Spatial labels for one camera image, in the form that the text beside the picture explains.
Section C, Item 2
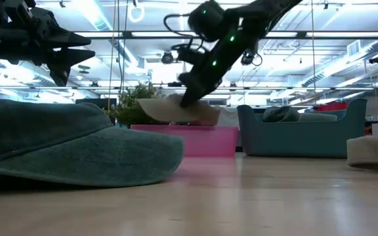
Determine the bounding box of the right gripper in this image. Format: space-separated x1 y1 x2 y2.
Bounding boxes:
179 42 242 109

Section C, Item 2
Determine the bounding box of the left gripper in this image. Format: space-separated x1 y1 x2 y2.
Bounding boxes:
0 0 96 87

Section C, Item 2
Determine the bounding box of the teal denim cap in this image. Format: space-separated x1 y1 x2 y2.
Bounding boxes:
0 96 186 188

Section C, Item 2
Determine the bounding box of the pink plastic bin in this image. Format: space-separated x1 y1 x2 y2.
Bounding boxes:
130 123 240 158

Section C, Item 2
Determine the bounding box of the small green potted plant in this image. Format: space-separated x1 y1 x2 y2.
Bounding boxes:
108 83 163 127

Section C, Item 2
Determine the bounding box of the grey-green cap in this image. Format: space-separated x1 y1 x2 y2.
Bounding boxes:
262 105 301 123

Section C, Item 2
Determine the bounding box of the teal plastic bin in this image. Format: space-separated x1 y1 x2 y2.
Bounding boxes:
236 98 368 159

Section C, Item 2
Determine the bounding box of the red background seat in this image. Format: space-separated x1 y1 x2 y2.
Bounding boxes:
316 102 351 113

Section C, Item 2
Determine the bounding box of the white hanging ring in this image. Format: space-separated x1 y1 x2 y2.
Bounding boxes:
127 4 145 24

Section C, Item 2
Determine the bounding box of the black overhead rail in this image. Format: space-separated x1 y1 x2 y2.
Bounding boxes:
73 30 378 40

